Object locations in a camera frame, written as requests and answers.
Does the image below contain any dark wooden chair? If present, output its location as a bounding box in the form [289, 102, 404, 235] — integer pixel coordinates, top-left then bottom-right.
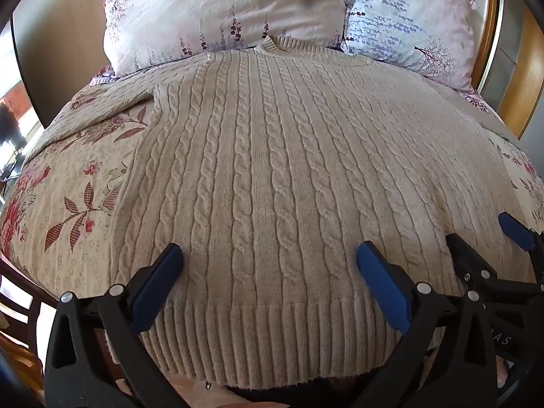
[0, 259, 58, 392]

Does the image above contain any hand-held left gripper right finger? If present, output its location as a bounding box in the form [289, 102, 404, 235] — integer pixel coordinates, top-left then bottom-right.
[356, 240, 528, 408]

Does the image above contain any pink floral pillow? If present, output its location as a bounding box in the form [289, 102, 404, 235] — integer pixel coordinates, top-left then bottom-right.
[97, 0, 355, 76]

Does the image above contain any silver framed glass panel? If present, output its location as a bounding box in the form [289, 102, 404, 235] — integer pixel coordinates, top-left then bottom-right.
[484, 0, 525, 111]

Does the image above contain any floral cream bedspread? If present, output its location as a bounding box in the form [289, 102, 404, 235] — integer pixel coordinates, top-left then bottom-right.
[0, 64, 544, 336]

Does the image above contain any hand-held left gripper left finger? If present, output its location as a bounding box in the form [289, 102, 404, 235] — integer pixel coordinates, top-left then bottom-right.
[44, 242, 188, 408]

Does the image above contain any wooden wardrobe panel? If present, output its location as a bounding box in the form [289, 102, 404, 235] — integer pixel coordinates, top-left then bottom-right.
[506, 8, 544, 139]

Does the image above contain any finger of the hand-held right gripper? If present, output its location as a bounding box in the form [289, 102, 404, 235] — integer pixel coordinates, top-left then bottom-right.
[445, 233, 544, 305]
[498, 211, 544, 281]

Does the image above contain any beige cable-knit sweater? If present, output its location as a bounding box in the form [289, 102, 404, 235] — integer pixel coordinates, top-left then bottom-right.
[108, 36, 537, 392]

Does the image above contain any lavender print pillow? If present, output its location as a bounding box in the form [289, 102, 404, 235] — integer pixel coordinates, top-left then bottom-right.
[340, 0, 480, 93]

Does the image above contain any wooden bed headboard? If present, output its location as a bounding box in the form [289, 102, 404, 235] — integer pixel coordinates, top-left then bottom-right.
[471, 0, 499, 92]

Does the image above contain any window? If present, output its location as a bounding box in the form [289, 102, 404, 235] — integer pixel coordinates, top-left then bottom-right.
[0, 42, 43, 188]

